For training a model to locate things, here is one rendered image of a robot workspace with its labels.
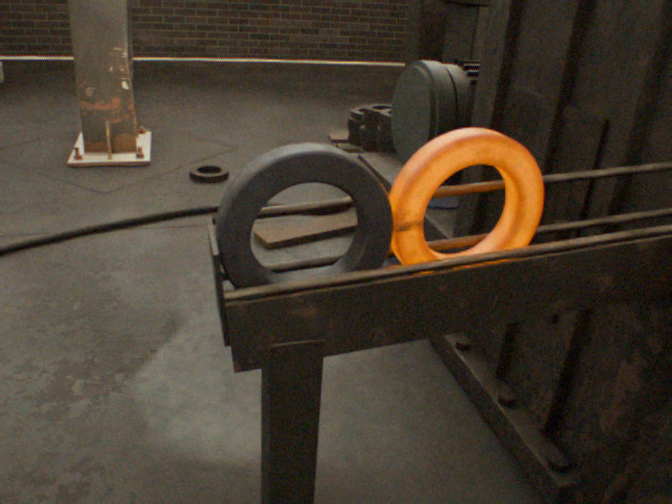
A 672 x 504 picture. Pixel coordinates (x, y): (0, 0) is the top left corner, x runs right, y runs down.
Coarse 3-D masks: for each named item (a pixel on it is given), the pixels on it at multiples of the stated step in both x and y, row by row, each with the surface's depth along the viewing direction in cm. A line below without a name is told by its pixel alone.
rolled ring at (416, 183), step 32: (480, 128) 63; (416, 160) 61; (448, 160) 60; (480, 160) 61; (512, 160) 63; (416, 192) 61; (512, 192) 66; (416, 224) 62; (512, 224) 67; (416, 256) 64; (448, 256) 68
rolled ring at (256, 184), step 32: (256, 160) 57; (288, 160) 55; (320, 160) 56; (352, 160) 57; (224, 192) 58; (256, 192) 56; (352, 192) 59; (384, 192) 60; (224, 224) 56; (384, 224) 61; (224, 256) 58; (352, 256) 63; (384, 256) 63; (320, 288) 63
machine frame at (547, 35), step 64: (512, 0) 120; (576, 0) 101; (640, 0) 90; (512, 64) 126; (576, 64) 106; (640, 64) 88; (512, 128) 126; (576, 128) 106; (640, 128) 92; (576, 192) 107; (640, 192) 94; (576, 320) 107; (512, 384) 134; (576, 384) 112; (512, 448) 125; (576, 448) 113
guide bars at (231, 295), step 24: (576, 240) 67; (600, 240) 68; (624, 240) 69; (408, 264) 63; (432, 264) 63; (456, 264) 64; (240, 288) 58; (264, 288) 59; (288, 288) 59; (312, 288) 60
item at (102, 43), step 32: (96, 0) 261; (128, 0) 290; (96, 32) 266; (128, 32) 297; (96, 64) 272; (128, 64) 275; (96, 96) 279; (128, 96) 282; (96, 128) 285; (128, 128) 289; (96, 160) 282; (128, 160) 285
